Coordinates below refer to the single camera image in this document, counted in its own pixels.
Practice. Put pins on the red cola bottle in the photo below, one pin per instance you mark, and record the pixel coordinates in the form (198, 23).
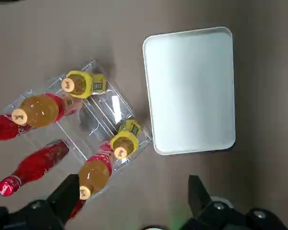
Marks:
(2, 127)
(36, 165)
(78, 208)

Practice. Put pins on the white rectangular tray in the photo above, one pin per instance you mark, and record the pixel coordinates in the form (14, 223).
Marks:
(189, 91)

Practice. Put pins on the clear acrylic tiered shelf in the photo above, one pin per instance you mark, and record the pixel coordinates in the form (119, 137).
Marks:
(115, 105)

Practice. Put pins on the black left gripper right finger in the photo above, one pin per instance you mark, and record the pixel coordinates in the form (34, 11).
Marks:
(206, 210)

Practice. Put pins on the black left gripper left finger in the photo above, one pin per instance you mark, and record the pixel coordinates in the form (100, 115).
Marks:
(60, 206)

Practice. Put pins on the yellow label tea bottle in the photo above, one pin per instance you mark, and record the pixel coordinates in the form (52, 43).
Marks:
(124, 141)
(80, 83)

